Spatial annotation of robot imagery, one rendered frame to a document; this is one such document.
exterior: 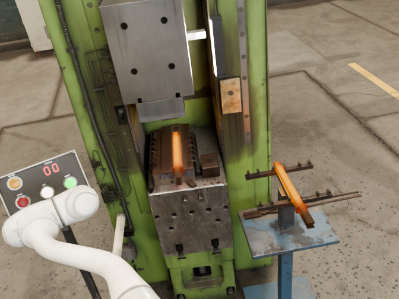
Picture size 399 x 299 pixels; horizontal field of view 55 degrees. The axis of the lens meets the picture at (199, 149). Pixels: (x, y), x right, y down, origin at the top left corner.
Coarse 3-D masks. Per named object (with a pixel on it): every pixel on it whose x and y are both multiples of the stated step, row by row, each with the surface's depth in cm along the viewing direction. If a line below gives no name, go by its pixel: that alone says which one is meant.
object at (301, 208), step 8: (280, 168) 172; (280, 176) 168; (288, 184) 163; (288, 192) 161; (296, 192) 158; (296, 200) 154; (296, 208) 150; (304, 208) 150; (304, 216) 146; (312, 224) 145
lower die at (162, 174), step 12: (156, 132) 213; (168, 132) 210; (180, 132) 207; (168, 144) 200; (180, 144) 197; (156, 156) 194; (168, 156) 191; (180, 156) 188; (192, 156) 191; (156, 168) 185; (168, 168) 182; (192, 168) 181; (156, 180) 183; (168, 180) 184
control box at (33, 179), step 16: (48, 160) 162; (64, 160) 165; (16, 176) 158; (32, 176) 160; (48, 176) 162; (64, 176) 165; (80, 176) 167; (0, 192) 155; (16, 192) 158; (32, 192) 160; (16, 208) 157
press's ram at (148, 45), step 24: (120, 0) 141; (144, 0) 137; (168, 0) 137; (120, 24) 141; (144, 24) 142; (168, 24) 142; (120, 48) 146; (144, 48) 147; (168, 48) 147; (120, 72) 151; (144, 72) 152; (168, 72) 153; (144, 96) 158; (168, 96) 159
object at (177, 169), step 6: (174, 132) 205; (174, 138) 200; (174, 144) 196; (174, 150) 191; (174, 156) 187; (174, 162) 183; (174, 168) 178; (180, 168) 178; (180, 174) 179; (180, 180) 175
